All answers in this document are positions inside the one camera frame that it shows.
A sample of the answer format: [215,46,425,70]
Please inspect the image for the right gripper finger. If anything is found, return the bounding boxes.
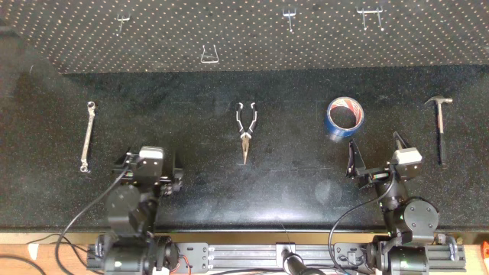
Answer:
[392,131,410,151]
[346,138,367,178]

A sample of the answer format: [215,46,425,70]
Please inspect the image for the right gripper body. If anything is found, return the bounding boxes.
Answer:
[345,163,395,191]

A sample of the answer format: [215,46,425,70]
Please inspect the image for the roll of blue tape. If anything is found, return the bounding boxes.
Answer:
[325,96,365,143]

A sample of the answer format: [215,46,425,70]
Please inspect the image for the pliers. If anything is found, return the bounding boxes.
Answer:
[235,101,258,166]

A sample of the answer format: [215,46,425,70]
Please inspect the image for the wrench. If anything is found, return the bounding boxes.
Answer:
[79,100,96,173]

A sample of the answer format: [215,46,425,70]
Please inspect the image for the black pegboard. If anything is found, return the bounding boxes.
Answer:
[0,0,489,75]

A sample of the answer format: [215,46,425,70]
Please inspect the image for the hammer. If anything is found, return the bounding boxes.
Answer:
[424,95,454,167]

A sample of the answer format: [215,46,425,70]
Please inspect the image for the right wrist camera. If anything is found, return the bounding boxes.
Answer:
[390,147,423,166]

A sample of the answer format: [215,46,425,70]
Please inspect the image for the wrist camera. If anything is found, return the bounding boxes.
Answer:
[138,145,165,162]
[390,147,423,166]

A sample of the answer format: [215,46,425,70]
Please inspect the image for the mounting rail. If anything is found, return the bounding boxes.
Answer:
[86,235,467,275]

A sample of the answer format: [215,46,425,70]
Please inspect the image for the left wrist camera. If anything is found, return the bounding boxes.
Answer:
[138,145,165,162]

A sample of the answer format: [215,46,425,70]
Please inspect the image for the thin black cable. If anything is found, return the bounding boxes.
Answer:
[0,254,47,275]

